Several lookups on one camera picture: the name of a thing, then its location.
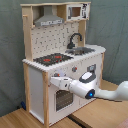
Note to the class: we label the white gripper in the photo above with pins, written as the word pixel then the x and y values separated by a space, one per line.
pixel 61 82

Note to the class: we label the white toy oven door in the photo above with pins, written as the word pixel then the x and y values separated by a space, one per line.
pixel 62 103

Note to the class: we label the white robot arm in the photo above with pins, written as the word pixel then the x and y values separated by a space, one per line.
pixel 120 94

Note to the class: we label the wooden toy kitchen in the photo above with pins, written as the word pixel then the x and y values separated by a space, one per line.
pixel 45 40

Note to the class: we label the left red stove knob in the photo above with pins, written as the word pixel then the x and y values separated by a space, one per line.
pixel 56 74

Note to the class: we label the red stove knob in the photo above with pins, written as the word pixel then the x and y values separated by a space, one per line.
pixel 74 69
pixel 56 74

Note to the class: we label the right red stove knob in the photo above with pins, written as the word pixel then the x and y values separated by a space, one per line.
pixel 74 69

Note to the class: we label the black toy stovetop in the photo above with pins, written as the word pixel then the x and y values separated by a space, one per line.
pixel 52 59

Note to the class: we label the grey toy sink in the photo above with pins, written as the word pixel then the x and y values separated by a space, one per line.
pixel 79 51

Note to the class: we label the black toy faucet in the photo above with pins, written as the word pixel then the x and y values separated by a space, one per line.
pixel 73 41

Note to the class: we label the white cabinet door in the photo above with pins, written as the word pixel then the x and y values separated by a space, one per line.
pixel 91 71

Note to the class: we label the grey range hood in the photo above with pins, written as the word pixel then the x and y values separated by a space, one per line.
pixel 48 18

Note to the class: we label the toy microwave door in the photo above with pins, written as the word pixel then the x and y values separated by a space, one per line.
pixel 74 12

